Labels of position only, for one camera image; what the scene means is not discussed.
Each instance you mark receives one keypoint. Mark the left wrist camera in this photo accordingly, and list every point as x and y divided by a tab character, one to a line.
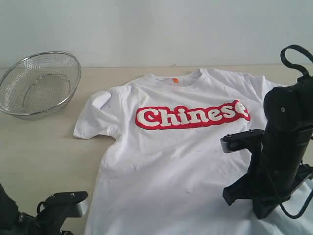
60	206

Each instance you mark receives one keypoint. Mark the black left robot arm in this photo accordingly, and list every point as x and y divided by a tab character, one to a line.
14	222

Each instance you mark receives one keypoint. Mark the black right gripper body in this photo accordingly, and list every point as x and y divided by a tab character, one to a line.
277	180

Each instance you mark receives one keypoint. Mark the metal mesh basket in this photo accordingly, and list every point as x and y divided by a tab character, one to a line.
39	85

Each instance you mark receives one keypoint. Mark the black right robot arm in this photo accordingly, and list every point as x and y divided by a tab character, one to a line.
289	128

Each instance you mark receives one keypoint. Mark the white t-shirt red print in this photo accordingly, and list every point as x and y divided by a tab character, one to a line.
165	172

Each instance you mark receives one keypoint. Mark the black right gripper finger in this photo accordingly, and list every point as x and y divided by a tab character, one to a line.
239	190
263	207

